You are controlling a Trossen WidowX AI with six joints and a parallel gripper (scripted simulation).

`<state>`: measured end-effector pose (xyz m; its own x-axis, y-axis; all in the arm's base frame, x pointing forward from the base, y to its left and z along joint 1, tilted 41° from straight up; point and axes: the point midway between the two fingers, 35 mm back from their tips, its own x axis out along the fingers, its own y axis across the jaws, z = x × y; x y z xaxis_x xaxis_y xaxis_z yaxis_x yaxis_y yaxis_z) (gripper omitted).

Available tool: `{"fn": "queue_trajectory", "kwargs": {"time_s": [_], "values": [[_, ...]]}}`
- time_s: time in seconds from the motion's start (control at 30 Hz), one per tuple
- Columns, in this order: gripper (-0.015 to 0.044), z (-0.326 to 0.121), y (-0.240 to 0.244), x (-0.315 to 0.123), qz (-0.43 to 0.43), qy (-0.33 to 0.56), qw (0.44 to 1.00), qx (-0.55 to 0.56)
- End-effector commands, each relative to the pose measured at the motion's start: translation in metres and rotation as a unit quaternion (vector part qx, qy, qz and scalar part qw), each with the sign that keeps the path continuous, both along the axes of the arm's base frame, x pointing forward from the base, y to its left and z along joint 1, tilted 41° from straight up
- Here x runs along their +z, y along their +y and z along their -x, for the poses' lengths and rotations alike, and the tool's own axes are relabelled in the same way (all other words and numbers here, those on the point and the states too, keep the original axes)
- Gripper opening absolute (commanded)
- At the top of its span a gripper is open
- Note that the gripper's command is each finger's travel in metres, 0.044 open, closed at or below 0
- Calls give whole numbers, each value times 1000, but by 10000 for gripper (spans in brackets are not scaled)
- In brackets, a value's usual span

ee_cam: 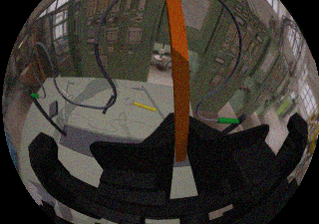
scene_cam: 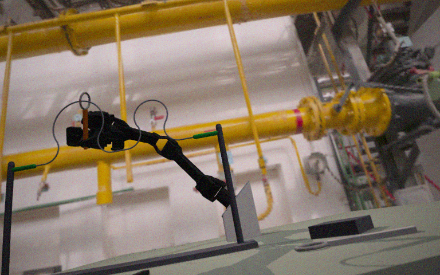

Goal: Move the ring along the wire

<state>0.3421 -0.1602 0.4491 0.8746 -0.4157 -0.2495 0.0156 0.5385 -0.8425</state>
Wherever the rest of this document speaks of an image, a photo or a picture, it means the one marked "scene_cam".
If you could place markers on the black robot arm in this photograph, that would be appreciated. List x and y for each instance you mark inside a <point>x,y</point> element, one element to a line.
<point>206,185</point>

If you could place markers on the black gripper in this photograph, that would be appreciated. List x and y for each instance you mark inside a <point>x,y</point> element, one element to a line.
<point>74,138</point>

